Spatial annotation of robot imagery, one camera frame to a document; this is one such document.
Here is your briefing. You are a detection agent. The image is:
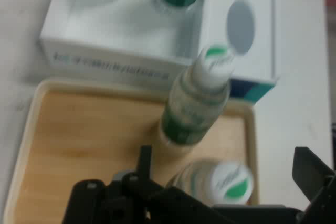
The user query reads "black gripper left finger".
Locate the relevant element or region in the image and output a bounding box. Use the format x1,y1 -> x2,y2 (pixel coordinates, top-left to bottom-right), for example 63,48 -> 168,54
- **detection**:
67,145 -> 218,224

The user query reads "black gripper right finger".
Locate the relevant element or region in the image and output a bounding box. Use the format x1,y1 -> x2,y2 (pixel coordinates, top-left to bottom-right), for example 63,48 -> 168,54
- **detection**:
291,146 -> 336,224

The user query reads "bamboo tray with cream rim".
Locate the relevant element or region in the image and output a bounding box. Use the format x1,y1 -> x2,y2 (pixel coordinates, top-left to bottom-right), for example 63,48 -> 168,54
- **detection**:
2,78 -> 260,224

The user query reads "white and blue cardboard box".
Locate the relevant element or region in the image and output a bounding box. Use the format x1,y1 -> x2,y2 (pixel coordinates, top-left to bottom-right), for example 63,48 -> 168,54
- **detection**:
39,0 -> 280,104

